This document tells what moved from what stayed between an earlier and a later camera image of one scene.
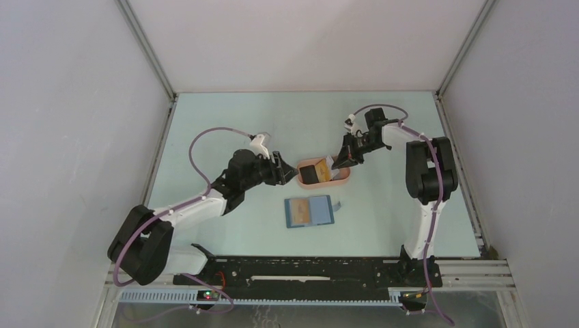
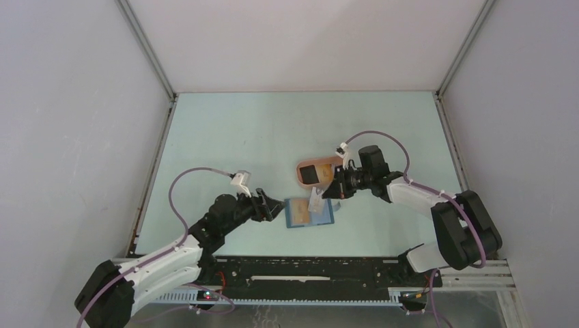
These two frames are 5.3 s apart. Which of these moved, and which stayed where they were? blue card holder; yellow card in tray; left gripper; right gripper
Moved: left gripper; right gripper
Stayed: blue card holder; yellow card in tray
